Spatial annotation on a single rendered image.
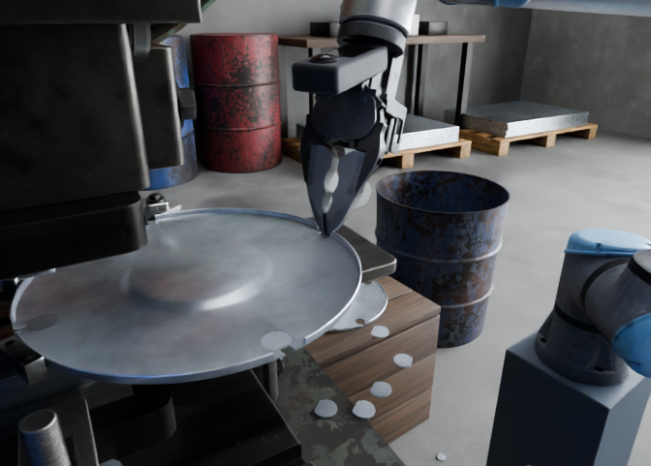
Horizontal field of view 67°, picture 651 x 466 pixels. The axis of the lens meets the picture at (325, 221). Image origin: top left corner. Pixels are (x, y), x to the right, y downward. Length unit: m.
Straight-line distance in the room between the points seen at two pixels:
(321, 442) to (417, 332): 0.75
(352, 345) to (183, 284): 0.69
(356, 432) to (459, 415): 1.00
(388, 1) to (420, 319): 0.82
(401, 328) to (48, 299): 0.84
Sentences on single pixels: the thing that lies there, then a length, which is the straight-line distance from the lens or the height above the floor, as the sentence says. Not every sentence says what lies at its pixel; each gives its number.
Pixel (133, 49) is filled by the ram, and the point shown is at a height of 0.97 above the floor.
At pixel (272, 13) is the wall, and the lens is 4.05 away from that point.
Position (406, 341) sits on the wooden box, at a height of 0.30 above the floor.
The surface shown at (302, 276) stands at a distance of 0.44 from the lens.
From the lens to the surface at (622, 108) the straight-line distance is 5.30.
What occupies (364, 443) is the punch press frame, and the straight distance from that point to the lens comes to 0.48.
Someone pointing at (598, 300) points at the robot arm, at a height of 0.62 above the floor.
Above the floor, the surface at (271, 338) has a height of 0.78.
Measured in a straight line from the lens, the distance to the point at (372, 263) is 0.46.
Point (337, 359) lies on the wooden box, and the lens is 1.06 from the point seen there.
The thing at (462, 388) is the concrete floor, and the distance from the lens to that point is 1.55.
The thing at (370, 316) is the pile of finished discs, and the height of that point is 0.35.
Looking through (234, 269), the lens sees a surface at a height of 0.79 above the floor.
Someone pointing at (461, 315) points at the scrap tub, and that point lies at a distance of 1.63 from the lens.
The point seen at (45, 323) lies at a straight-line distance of 0.43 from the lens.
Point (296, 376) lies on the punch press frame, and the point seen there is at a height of 0.65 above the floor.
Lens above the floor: 0.99
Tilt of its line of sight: 23 degrees down
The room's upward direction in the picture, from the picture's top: straight up
